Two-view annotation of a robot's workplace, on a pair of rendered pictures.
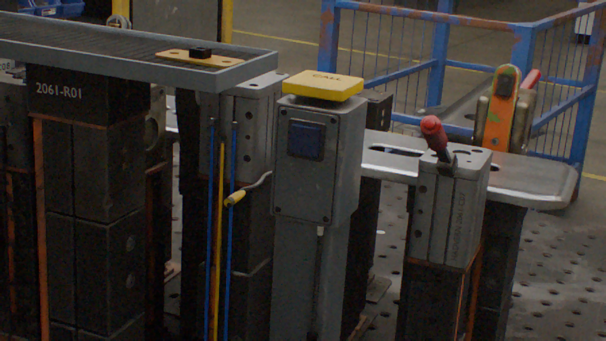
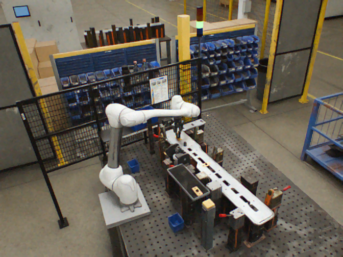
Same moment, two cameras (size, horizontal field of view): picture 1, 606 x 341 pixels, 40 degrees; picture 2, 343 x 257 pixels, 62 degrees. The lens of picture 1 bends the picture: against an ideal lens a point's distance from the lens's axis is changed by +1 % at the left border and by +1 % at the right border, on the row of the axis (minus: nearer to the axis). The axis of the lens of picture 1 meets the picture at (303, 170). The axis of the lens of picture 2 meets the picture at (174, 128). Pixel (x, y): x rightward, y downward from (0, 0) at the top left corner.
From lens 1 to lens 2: 1.52 m
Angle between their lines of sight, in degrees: 38
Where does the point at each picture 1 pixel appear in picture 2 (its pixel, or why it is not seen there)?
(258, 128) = (212, 195)
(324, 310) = (206, 230)
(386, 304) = not seen: hidden behind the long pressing
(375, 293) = not seen: hidden behind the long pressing
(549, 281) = (292, 224)
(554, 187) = (261, 220)
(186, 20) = (292, 75)
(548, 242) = (305, 212)
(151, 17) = (279, 76)
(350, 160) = (210, 214)
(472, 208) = (235, 223)
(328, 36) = (314, 109)
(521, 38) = not seen: outside the picture
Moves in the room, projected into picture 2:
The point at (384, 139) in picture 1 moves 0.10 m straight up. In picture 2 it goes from (245, 194) to (246, 184)
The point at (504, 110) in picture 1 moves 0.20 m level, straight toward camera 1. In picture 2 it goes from (268, 197) to (250, 211)
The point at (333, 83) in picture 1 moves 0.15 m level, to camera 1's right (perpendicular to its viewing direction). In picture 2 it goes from (207, 205) to (228, 215)
